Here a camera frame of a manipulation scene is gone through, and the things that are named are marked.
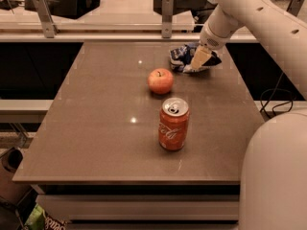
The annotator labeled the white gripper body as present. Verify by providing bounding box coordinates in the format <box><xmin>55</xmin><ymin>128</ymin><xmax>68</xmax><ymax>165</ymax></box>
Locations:
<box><xmin>200</xmin><ymin>22</ymin><xmax>231</xmax><ymax>50</ymax></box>

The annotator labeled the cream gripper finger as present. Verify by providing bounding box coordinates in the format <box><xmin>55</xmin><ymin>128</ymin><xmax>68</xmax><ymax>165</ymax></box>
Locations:
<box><xmin>191</xmin><ymin>45</ymin><xmax>211</xmax><ymax>70</ymax></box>

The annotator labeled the blue chip bag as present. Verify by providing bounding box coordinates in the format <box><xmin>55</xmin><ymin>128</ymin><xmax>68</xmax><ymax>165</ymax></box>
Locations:
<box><xmin>170</xmin><ymin>43</ymin><xmax>222</xmax><ymax>74</ymax></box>

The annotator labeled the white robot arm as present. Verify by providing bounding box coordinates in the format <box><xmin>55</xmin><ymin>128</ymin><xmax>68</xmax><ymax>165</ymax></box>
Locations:
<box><xmin>200</xmin><ymin>0</ymin><xmax>307</xmax><ymax>230</ymax></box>

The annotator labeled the green snack bag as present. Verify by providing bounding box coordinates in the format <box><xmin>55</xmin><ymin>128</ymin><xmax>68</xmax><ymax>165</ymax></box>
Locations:
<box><xmin>23</xmin><ymin>204</ymin><xmax>66</xmax><ymax>230</ymax></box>

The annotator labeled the red apple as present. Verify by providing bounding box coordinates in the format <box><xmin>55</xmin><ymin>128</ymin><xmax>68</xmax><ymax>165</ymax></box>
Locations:
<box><xmin>147</xmin><ymin>68</ymin><xmax>174</xmax><ymax>94</ymax></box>

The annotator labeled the red soda can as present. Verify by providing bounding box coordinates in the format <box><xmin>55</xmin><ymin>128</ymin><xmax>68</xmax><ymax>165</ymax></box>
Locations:
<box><xmin>158</xmin><ymin>98</ymin><xmax>190</xmax><ymax>151</ymax></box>

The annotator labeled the brown bin at left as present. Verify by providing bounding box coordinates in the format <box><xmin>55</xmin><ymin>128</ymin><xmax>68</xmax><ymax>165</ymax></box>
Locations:
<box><xmin>0</xmin><ymin>147</ymin><xmax>32</xmax><ymax>205</ymax></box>

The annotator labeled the middle metal glass bracket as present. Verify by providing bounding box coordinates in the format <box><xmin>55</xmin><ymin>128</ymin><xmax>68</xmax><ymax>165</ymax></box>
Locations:
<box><xmin>161</xmin><ymin>0</ymin><xmax>174</xmax><ymax>38</ymax></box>

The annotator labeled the metal glass bracket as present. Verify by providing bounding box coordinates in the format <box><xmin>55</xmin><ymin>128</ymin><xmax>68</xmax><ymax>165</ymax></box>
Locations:
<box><xmin>32</xmin><ymin>0</ymin><xmax>58</xmax><ymax>38</ymax></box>
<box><xmin>161</xmin><ymin>0</ymin><xmax>174</xmax><ymax>38</ymax></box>
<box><xmin>287</xmin><ymin>0</ymin><xmax>305</xmax><ymax>16</ymax></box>

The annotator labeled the black cable on floor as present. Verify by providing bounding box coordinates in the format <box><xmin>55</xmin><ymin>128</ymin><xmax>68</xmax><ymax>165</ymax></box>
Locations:
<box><xmin>259</xmin><ymin>70</ymin><xmax>295</xmax><ymax>114</ymax></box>

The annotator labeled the right metal glass bracket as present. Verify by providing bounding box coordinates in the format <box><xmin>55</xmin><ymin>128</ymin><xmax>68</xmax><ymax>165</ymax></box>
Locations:
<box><xmin>287</xmin><ymin>0</ymin><xmax>305</xmax><ymax>16</ymax></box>

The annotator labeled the left metal glass bracket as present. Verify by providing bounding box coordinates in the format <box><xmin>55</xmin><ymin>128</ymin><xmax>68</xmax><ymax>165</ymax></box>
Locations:
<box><xmin>32</xmin><ymin>0</ymin><xmax>58</xmax><ymax>38</ymax></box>

